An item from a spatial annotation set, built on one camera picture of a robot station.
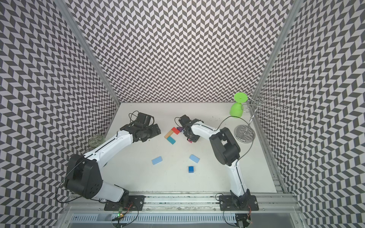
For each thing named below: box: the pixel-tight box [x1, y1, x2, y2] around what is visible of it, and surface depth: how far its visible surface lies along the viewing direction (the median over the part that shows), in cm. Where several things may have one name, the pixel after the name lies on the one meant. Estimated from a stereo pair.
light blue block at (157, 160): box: [151, 155, 163, 165], surface depth 90 cm
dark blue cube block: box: [188, 165, 195, 174], surface depth 85 cm
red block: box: [171, 126, 181, 135], surface depth 104 cm
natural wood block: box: [163, 129, 174, 140], surface depth 100 cm
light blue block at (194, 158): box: [189, 153, 201, 164], surface depth 92 cm
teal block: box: [167, 136, 177, 145], surface depth 101 cm
